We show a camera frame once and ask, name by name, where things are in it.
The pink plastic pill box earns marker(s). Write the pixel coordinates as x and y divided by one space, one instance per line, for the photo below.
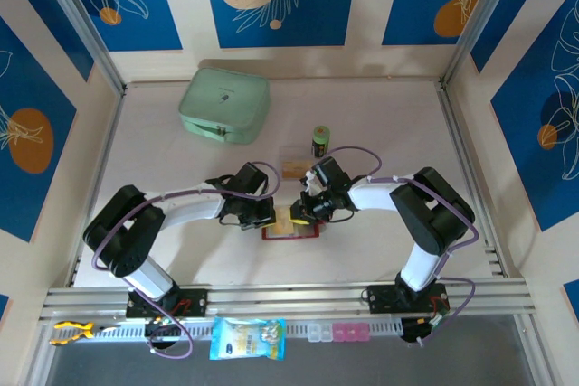
350 332

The long aluminium base rail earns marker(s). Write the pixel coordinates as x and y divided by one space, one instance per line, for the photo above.
294 298

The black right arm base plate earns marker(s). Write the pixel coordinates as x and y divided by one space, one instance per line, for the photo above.
382 299

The blue snack bag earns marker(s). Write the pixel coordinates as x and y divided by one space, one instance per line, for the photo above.
246 338

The aluminium frame post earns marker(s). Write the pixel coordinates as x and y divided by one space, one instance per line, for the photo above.
479 20
81 26

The grey metal sheet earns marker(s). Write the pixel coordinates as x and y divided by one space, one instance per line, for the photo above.
362 368

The black bottle green lid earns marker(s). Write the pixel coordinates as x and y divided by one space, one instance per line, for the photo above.
320 139

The clear plastic pill box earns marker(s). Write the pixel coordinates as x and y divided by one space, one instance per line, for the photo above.
319 333

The mint green zipper pouch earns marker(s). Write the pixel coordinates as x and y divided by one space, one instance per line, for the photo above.
224 103

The aluminium side rail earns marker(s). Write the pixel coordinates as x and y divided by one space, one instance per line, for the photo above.
97 182
475 178

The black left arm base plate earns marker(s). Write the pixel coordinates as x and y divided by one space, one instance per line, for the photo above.
199 302

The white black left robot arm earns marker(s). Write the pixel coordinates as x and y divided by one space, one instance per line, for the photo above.
131 232

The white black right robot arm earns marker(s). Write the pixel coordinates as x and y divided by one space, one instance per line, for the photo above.
429 219

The red-framed clear box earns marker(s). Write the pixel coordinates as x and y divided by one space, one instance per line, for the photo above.
307 233

